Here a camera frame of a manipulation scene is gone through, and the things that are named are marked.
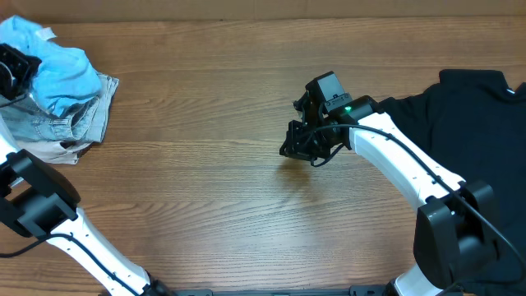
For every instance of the black garment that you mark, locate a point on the black garment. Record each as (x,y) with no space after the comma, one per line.
(472,123)

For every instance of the folded light denim shorts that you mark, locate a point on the folded light denim shorts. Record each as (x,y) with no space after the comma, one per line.
(83,122)

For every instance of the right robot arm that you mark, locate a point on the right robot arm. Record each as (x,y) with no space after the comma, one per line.
(452,240)

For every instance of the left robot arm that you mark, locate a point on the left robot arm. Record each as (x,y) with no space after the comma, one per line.
(39,202)

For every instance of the light blue printed t-shirt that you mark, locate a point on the light blue printed t-shirt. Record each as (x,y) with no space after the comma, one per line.
(65,77)

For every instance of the folded white cloth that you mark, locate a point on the folded white cloth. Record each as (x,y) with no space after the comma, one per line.
(56,152)

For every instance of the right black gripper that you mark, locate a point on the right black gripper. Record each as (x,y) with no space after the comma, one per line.
(301,134)

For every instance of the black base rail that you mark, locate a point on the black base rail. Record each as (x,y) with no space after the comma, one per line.
(279,292)

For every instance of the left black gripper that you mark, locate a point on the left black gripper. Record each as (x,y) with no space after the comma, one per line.
(15,69)

